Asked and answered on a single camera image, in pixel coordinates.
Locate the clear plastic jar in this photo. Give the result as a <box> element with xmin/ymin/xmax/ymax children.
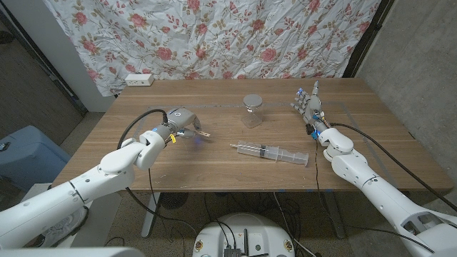
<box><xmin>241</xmin><ymin>103</ymin><xmax>264</xmax><ymax>129</ymax></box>

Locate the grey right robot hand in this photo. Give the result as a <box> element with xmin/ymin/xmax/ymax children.
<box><xmin>290</xmin><ymin>80</ymin><xmax>331</xmax><ymax>140</ymax></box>

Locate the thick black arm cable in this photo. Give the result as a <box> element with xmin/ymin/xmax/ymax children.
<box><xmin>330</xmin><ymin>122</ymin><xmax>457</xmax><ymax>212</ymax></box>
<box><xmin>116</xmin><ymin>109</ymin><xmax>198</xmax><ymax>233</ymax></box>

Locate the clear plastic syringe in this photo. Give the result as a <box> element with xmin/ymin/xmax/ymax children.
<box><xmin>229</xmin><ymin>140</ymin><xmax>309</xmax><ymax>167</ymax></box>

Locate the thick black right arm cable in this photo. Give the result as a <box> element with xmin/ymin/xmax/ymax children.
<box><xmin>330</xmin><ymin>122</ymin><xmax>457</xmax><ymax>212</ymax></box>

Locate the grey metal jar lid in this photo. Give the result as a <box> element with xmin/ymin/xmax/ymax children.
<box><xmin>243</xmin><ymin>94</ymin><xmax>263</xmax><ymax>109</ymax></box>

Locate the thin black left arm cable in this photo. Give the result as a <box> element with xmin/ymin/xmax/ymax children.
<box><xmin>147</xmin><ymin>168</ymin><xmax>169</xmax><ymax>233</ymax></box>

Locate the black round fan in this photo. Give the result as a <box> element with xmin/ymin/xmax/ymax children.
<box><xmin>159</xmin><ymin>192</ymin><xmax>189</xmax><ymax>210</ymax></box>

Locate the black backdrop stand pole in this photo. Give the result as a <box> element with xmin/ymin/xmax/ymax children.
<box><xmin>342</xmin><ymin>0</ymin><xmax>396</xmax><ymax>79</ymax></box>

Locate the grey sneaker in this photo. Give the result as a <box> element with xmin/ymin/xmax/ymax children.
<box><xmin>41</xmin><ymin>206</ymin><xmax>89</xmax><ymax>248</ymax></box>

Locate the white table leg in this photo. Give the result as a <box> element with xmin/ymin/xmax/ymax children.
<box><xmin>141</xmin><ymin>192</ymin><xmax>161</xmax><ymax>238</ymax></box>
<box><xmin>323</xmin><ymin>192</ymin><xmax>346</xmax><ymax>239</ymax></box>

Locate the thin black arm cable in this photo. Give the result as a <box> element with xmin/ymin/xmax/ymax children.
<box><xmin>147</xmin><ymin>168</ymin><xmax>169</xmax><ymax>233</ymax></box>
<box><xmin>313</xmin><ymin>138</ymin><xmax>435</xmax><ymax>253</ymax></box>

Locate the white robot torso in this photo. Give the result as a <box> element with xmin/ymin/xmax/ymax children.
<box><xmin>192</xmin><ymin>213</ymin><xmax>296</xmax><ymax>257</ymax></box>

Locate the blue plastic bin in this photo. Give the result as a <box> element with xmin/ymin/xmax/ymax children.
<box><xmin>0</xmin><ymin>124</ymin><xmax>71</xmax><ymax>192</ymax></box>

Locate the black torso cable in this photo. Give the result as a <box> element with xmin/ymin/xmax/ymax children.
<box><xmin>213</xmin><ymin>219</ymin><xmax>238</xmax><ymax>256</ymax></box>

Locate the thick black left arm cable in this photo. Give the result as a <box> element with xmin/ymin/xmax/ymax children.
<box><xmin>116</xmin><ymin>109</ymin><xmax>198</xmax><ymax>233</ymax></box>

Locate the grey tape outline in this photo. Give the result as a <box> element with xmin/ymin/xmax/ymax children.
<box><xmin>116</xmin><ymin>101</ymin><xmax>401</xmax><ymax>190</ymax></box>

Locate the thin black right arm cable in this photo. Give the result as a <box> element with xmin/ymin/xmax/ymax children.
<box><xmin>313</xmin><ymin>138</ymin><xmax>435</xmax><ymax>253</ymax></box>

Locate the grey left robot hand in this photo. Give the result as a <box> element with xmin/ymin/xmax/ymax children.
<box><xmin>164</xmin><ymin>108</ymin><xmax>203</xmax><ymax>140</ymax></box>

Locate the floral backdrop cloth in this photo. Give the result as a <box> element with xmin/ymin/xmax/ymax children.
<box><xmin>42</xmin><ymin>0</ymin><xmax>382</xmax><ymax>97</ymax></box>

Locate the white power strip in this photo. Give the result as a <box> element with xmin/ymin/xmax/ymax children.
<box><xmin>124</xmin><ymin>73</ymin><xmax>155</xmax><ymax>87</ymax></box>

